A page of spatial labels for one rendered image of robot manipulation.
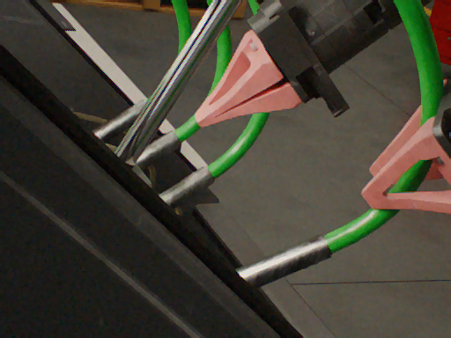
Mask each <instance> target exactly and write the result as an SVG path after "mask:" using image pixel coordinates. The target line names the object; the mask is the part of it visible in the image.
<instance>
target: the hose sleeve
mask: <svg viewBox="0 0 451 338"><path fill-rule="evenodd" d="M332 254H333V253H332V252H331V250H330V249H329V246H328V242H327V240H326V239H325V236H324V234H318V235H316V236H314V237H312V238H307V239H305V241H301V242H299V243H296V244H294V245H292V246H290V247H287V248H284V249H283V250H281V251H279V252H276V253H274V254H271V255H268V256H266V257H264V258H262V259H259V260H257V261H255V262H251V263H249V264H246V265H245V266H242V267H241V268H236V269H235V270H236V271H237V272H238V273H239V274H240V275H241V276H242V277H243V278H244V279H245V280H246V281H248V283H249V284H251V285H252V287H253V288H255V289H258V288H260V287H262V286H263V285H265V284H269V283H272V282H274V281H277V280H278V279H281V278H282V277H286V276H288V275H290V274H294V273H295V272H298V271H299V270H302V269H306V268H308V267H311V266H313V265H314V264H315V265H316V264H318V263H320V262H321V261H324V260H327V259H329V258H331V255H332Z"/></svg>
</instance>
